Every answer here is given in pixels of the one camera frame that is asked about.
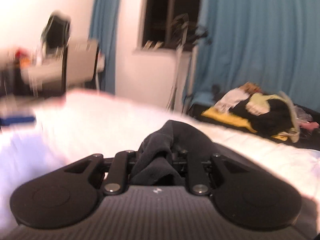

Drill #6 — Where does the dark navy garment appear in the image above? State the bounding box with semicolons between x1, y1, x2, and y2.
130;120;256;187

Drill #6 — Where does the pile of mixed clothes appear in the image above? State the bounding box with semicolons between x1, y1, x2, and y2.
201;82;319;143

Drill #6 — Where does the garment steamer stand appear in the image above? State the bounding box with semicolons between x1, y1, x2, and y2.
166;13;208;113

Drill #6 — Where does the white bed sheet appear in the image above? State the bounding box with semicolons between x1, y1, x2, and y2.
1;89;319;237

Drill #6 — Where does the teal curtain left of window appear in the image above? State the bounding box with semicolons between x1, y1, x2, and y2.
89;0;120;94

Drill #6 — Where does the teal curtain of window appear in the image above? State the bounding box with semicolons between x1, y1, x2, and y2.
89;0;120;94
193;0;319;111

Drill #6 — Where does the dark window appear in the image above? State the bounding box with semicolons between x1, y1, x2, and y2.
142;0;201;49

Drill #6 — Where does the teal curtain right of window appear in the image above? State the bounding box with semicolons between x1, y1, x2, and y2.
193;0;319;111

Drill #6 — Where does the clutter on dresser top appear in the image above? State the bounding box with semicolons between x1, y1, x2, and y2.
1;46;37;69

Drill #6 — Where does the beige chair with black frame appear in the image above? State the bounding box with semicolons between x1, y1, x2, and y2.
61;39;99;93

